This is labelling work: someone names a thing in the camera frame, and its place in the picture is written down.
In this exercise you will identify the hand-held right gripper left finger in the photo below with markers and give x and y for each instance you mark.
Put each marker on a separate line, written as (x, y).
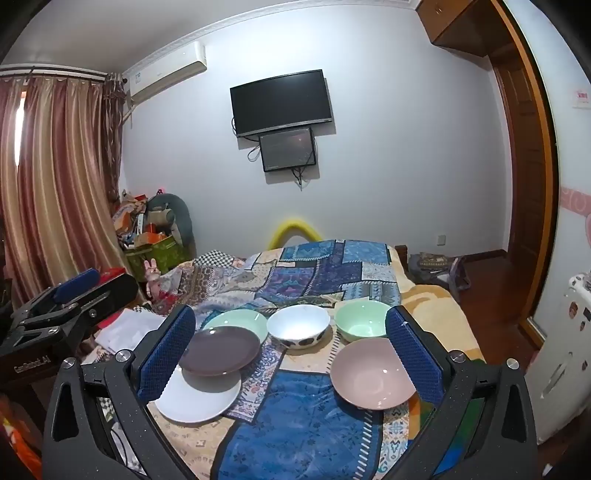
(166, 355)

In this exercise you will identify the white suitcase with stickers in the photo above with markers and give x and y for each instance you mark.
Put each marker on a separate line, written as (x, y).
(558, 360)

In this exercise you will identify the patterned bag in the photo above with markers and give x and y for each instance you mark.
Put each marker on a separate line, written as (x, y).
(436, 267)

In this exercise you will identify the white plate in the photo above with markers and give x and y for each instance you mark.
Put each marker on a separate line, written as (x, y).
(198, 401)

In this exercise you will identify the black wall television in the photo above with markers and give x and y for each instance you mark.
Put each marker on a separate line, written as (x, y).
(281, 101)

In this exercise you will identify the wooden door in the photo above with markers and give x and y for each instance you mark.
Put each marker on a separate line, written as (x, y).
(521, 184)

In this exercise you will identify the white cloth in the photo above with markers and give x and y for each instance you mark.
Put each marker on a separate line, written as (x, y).
(124, 332)

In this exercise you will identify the blue patchwork blanket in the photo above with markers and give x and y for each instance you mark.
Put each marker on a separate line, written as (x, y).
(300, 415)

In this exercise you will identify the red box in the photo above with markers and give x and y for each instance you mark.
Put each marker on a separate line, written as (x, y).
(113, 274)

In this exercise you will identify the white curtain rail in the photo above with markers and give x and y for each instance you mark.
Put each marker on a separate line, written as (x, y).
(55, 71)

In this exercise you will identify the red white sticker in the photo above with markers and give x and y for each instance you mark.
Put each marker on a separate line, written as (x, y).
(581, 98)

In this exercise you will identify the wooden overhead cabinet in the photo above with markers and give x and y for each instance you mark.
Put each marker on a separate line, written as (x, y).
(452, 23)

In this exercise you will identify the green plate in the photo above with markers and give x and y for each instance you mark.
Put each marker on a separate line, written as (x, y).
(240, 321)

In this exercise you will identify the yellow foam tube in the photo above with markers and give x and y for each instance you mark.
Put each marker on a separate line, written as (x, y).
(295, 224)

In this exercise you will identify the small black monitor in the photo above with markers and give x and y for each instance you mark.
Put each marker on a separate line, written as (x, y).
(287, 148)

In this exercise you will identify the pink plush rabbit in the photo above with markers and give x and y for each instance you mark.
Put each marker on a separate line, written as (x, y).
(152, 277)

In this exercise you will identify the green bowl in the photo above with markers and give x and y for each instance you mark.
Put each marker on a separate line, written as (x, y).
(362, 321)

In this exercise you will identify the striped brown curtain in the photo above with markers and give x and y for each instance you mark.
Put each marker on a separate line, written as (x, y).
(51, 184)

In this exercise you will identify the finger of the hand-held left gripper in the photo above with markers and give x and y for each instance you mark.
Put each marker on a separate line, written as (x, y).
(76, 282)
(115, 293)

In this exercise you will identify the white air conditioner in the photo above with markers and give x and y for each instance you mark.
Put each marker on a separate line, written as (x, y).
(161, 74)

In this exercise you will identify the yellow fleece blanket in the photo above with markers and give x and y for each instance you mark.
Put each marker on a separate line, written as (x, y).
(429, 300)

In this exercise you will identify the brown plate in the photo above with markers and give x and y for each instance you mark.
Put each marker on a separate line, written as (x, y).
(221, 350)

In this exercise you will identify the white bowl with dark spots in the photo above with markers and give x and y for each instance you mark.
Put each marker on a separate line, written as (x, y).
(298, 323)

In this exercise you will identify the green box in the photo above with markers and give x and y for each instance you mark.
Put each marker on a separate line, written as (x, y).
(157, 254)

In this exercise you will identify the pink bowl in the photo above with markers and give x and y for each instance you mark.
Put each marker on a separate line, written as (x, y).
(369, 374)

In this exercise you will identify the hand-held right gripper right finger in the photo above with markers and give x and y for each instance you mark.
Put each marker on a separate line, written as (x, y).
(413, 355)

